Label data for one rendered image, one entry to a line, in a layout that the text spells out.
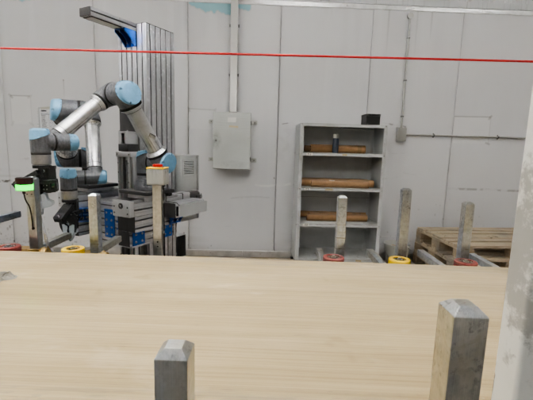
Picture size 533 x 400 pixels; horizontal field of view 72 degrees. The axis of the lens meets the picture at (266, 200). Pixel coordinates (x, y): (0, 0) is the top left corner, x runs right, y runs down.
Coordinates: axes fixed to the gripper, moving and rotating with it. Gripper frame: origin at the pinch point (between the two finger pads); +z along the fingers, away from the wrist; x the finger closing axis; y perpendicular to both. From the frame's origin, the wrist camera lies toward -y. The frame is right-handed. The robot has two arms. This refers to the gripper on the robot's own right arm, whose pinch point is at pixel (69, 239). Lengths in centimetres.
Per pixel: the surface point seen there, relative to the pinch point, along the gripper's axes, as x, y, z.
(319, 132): -152, 244, -63
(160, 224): -56, -33, -17
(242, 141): -68, 218, -50
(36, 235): -5.5, -33.0, -10.9
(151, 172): -54, -35, -38
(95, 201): -30, -33, -25
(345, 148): -179, 225, -45
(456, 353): -119, -142, -31
